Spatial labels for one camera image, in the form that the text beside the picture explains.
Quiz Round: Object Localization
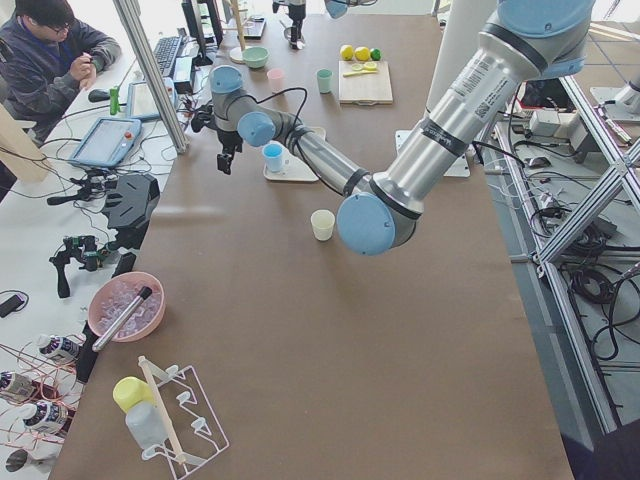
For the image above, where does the yellow lemon upper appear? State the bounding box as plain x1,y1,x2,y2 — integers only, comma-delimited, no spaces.
353,46,371,62

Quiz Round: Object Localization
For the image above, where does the wooden rack handle bar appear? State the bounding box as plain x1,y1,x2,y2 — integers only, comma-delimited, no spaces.
138,355,186,465

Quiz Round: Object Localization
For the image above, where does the blue teach pendant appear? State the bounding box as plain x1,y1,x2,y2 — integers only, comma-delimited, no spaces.
125,77,179,122
68,117,142,168

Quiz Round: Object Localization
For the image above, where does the yellow plastic knife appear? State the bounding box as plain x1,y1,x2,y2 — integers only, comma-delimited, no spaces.
341,70,379,78

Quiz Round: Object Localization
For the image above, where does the yellow plastic cup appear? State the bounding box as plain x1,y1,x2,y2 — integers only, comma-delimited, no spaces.
112,376,155,413

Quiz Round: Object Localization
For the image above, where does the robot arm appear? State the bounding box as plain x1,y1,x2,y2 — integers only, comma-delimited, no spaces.
271,0,377,50
192,1,594,256

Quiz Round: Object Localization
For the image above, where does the pale grey plastic cup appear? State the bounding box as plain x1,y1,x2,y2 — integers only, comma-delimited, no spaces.
125,401,168,450

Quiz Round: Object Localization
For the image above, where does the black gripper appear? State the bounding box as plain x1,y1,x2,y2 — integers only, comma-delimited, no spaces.
287,3,306,27
191,103,243,175

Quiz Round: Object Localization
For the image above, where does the pink bowl with ice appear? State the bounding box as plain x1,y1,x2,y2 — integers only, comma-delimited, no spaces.
88,271,166,343

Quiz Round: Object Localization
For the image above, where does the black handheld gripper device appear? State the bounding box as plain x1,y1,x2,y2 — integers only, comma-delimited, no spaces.
49,235,119,299

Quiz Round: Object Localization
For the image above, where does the blue cup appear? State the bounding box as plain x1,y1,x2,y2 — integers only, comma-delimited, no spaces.
262,142,285,174

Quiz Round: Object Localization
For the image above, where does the metal scoop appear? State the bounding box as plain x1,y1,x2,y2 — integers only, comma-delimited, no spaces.
284,24,306,50

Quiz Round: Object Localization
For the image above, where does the blue teach pendant near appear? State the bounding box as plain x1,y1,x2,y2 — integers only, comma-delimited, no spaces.
68,117,142,168

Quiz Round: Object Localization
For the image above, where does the black monitor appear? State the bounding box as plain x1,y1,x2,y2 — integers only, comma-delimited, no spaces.
180,0,223,67

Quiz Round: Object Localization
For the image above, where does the blue teach pendant far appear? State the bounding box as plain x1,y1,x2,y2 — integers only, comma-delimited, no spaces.
125,77,179,122

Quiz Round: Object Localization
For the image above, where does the black keyboard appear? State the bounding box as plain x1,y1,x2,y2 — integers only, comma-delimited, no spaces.
153,36,183,77

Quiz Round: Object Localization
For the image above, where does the green bowl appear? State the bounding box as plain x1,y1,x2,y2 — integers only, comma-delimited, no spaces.
242,46,269,69

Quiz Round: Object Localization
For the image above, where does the metal muddler in bowl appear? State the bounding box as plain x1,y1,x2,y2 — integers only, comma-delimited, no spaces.
91,286,153,352

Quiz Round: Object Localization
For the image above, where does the green cup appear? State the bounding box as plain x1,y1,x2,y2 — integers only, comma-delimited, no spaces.
316,69,333,94

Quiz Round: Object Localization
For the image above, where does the green lime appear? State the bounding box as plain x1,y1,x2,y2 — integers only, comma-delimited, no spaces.
370,48,382,61

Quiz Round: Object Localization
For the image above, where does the white wire cup rack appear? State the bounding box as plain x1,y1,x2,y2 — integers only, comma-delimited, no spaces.
141,364,230,479

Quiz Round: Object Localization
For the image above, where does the yellow lemon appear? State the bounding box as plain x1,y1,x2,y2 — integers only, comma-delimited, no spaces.
353,46,371,62
340,44,354,61

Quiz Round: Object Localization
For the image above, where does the white cup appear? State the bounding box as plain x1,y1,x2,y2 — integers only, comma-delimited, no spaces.
310,209,335,241

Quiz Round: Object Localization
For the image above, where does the yellow lemon lower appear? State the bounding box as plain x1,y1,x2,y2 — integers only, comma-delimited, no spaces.
340,44,354,61

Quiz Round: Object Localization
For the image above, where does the wooden mug tree stand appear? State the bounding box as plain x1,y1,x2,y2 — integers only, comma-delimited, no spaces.
227,0,246,64

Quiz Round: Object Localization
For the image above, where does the bamboo cutting board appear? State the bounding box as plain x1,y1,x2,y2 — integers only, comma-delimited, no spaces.
338,60,393,105

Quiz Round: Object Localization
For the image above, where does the seated person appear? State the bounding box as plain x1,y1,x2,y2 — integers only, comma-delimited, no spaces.
1,1,121,143

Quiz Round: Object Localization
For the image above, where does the cream rabbit tray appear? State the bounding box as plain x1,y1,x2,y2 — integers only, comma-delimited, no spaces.
263,143,319,183

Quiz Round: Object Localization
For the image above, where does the bottle in copper rack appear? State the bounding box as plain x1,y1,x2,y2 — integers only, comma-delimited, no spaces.
36,334,80,364

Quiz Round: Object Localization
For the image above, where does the pink cup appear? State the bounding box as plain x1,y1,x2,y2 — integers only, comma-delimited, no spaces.
267,68,286,94

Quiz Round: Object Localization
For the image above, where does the aluminium frame post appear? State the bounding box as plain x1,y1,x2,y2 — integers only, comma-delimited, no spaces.
113,0,188,154

